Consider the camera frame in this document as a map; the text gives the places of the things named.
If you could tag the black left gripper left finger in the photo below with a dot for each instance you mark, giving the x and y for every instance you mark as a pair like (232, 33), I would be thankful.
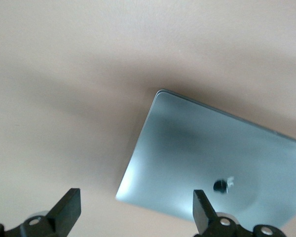
(61, 214)

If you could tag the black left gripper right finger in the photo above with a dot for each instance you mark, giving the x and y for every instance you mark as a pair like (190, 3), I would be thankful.
(207, 217)

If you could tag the grey laptop computer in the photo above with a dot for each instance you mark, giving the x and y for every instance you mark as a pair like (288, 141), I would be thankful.
(199, 148)

